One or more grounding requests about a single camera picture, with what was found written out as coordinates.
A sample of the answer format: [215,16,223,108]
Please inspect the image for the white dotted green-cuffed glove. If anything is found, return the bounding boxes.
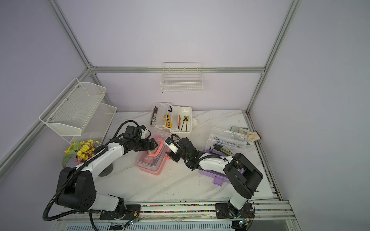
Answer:
[230,126,250,145]

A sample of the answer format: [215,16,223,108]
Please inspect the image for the purple clear-lid toolbox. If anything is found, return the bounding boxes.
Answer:
[198,126,249,187]

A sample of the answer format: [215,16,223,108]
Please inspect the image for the orange black tool handle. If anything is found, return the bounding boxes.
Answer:
[178,115,182,132]

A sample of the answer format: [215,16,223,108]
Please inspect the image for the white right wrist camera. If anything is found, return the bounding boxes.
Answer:
[165,137,179,154]

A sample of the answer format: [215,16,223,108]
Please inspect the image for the yellow black tape measure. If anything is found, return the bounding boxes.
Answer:
[165,114,172,128]

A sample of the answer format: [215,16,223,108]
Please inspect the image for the pink clear-lid toolbox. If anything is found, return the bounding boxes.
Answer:
[135,131,171,176]

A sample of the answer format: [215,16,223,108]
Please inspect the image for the yellow flowers in pot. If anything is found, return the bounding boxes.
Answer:
[62,140,100,168]

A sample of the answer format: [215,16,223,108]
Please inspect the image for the cream printed work glove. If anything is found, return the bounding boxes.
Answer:
[239,128,261,142]

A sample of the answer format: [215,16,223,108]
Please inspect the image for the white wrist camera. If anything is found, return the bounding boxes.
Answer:
[165,137,179,154]
[122,126,146,141]

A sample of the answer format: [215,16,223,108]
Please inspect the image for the white mesh two-tier shelf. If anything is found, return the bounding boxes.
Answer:
[39,79,117,144]

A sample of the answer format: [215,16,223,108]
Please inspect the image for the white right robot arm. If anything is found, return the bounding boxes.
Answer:
[165,134,264,218]

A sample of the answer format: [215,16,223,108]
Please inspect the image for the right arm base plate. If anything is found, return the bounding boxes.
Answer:
[215,203,255,219]

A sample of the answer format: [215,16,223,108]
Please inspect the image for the black corrugated cable conduit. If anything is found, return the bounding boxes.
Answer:
[42,119,152,231]

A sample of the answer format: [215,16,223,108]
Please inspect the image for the white wire wall basket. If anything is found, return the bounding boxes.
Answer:
[160,62,203,93]

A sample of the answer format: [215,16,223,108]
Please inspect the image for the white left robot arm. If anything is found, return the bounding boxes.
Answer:
[55,138,158,217]

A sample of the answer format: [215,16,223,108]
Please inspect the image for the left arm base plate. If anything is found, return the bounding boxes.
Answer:
[99,204,142,220]

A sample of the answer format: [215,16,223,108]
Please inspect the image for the white plastic toolbox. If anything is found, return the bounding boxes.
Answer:
[149,103,198,138]

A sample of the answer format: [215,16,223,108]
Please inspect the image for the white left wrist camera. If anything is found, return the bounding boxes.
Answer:
[122,126,146,141]

